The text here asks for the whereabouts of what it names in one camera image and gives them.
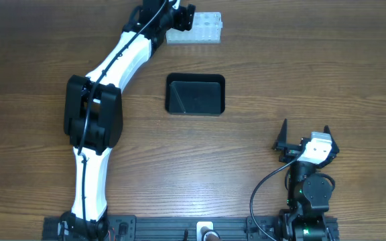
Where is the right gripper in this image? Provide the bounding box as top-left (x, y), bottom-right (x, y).
top-left (272, 118), bottom-right (340, 164)

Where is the clear test tube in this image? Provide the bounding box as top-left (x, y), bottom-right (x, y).
top-left (169, 82), bottom-right (186, 114)

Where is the black tray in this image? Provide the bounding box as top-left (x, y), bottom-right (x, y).
top-left (164, 72), bottom-right (227, 116)

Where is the white test tube rack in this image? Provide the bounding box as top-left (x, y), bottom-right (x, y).
top-left (166, 11), bottom-right (224, 45)

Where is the mounting rail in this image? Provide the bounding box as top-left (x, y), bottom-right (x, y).
top-left (42, 215), bottom-right (340, 241)

